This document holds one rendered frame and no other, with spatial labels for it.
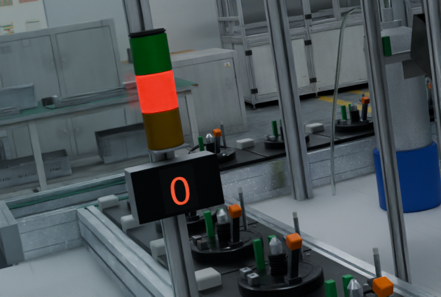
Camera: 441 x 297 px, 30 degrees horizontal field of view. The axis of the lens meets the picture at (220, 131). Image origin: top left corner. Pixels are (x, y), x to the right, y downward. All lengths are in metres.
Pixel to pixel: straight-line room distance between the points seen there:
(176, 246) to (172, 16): 10.54
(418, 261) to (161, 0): 10.09
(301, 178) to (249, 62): 7.77
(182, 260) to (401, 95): 0.97
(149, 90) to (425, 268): 0.80
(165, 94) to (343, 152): 1.40
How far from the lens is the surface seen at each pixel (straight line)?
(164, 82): 1.07
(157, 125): 1.08
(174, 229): 1.15
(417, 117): 2.02
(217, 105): 8.53
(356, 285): 1.12
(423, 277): 1.64
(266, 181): 2.33
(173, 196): 1.09
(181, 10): 11.67
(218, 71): 8.50
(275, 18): 2.20
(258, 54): 10.05
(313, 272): 1.35
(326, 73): 10.33
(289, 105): 2.22
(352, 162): 2.45
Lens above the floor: 1.45
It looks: 9 degrees down
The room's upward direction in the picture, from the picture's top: 9 degrees counter-clockwise
